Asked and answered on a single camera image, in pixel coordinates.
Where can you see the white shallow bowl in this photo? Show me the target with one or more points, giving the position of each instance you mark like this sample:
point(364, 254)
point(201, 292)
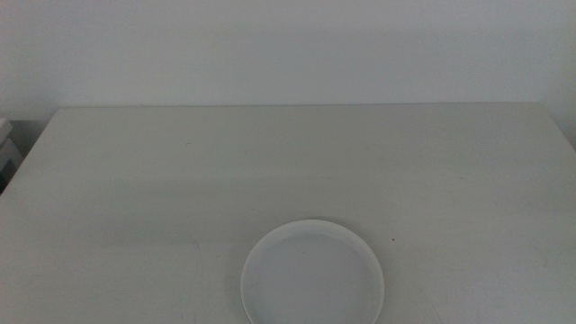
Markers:
point(310, 279)

